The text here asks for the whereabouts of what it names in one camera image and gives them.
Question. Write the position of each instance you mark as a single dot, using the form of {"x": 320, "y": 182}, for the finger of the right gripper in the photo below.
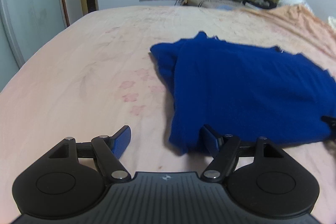
{"x": 330, "y": 121}

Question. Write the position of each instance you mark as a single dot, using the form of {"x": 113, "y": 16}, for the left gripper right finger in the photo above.
{"x": 259, "y": 177}

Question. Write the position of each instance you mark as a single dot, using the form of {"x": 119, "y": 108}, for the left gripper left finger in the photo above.
{"x": 72, "y": 177}

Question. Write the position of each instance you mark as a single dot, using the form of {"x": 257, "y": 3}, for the blue knit sweater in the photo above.
{"x": 243, "y": 90}

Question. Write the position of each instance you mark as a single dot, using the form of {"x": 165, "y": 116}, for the dark clothes pile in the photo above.
{"x": 260, "y": 4}

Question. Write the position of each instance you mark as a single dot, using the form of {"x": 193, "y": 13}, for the cream cloth beside bed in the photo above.
{"x": 332, "y": 22}

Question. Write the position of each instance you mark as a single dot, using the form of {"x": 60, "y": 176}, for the white fluffy blanket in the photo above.
{"x": 291, "y": 3}

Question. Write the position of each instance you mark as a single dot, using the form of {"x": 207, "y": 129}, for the white wardrobe with flowers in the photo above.
{"x": 26, "y": 26}

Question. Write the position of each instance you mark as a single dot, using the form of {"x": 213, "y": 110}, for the beige pillow at headboard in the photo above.
{"x": 215, "y": 4}

